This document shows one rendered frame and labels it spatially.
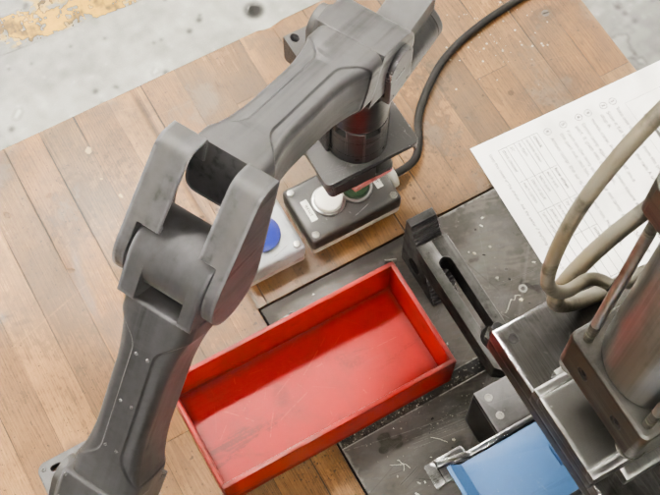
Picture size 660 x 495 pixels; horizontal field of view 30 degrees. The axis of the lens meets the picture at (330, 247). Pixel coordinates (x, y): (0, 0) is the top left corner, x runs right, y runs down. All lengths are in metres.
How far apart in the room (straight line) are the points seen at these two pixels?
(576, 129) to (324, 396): 0.41
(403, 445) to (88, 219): 0.41
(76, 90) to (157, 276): 1.58
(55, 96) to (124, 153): 1.13
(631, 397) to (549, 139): 0.56
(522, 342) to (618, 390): 0.16
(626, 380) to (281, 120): 0.31
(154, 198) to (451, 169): 0.51
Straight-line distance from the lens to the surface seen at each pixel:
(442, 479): 1.12
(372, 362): 1.23
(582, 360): 0.87
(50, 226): 1.32
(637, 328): 0.78
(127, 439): 1.01
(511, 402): 1.15
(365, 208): 1.27
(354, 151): 1.15
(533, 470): 1.13
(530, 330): 1.01
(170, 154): 0.88
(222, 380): 1.23
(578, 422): 0.95
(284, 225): 1.26
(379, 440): 1.22
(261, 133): 0.90
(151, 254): 0.90
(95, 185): 1.34
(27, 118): 2.46
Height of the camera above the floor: 2.07
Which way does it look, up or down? 66 degrees down
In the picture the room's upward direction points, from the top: straight up
